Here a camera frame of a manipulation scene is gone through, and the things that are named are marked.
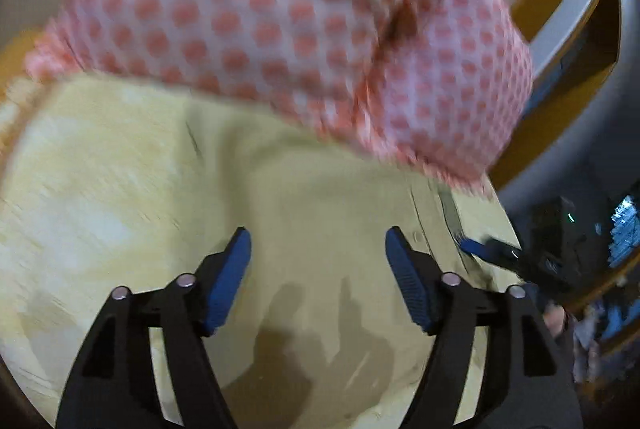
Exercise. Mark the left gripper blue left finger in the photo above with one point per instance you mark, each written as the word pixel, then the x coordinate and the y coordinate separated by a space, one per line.
pixel 112 382

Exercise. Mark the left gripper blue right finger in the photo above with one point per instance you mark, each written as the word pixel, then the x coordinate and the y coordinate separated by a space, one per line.
pixel 526 382

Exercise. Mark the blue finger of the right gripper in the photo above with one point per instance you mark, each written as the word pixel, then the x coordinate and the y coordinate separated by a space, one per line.
pixel 492 251

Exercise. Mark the beige khaki pants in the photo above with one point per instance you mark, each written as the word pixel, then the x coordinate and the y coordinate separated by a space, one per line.
pixel 318 335

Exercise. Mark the right pink polka dot pillow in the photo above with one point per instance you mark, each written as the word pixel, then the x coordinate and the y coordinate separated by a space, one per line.
pixel 446 98

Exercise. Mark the wooden framed glass door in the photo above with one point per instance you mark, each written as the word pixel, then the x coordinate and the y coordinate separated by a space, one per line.
pixel 579 135

